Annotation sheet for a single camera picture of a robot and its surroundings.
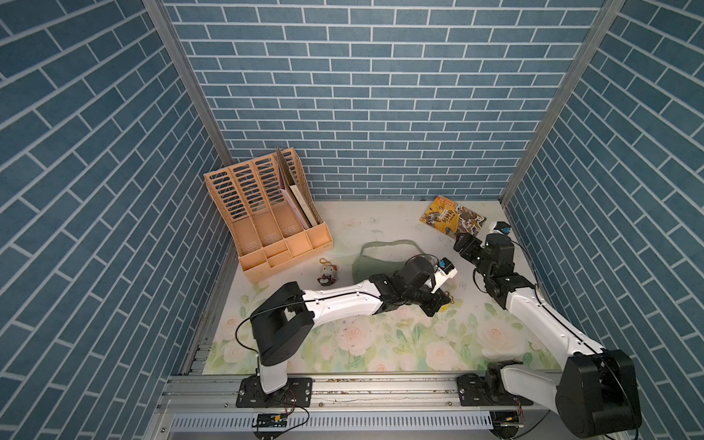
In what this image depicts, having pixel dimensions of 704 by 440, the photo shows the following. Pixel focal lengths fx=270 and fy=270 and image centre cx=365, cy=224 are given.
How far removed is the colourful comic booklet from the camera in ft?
3.73

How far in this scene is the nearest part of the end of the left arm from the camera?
68cm

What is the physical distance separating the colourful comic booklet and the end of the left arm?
0.47 m

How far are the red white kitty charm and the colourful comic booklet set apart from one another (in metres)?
0.45

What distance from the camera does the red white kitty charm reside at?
36.7 inches
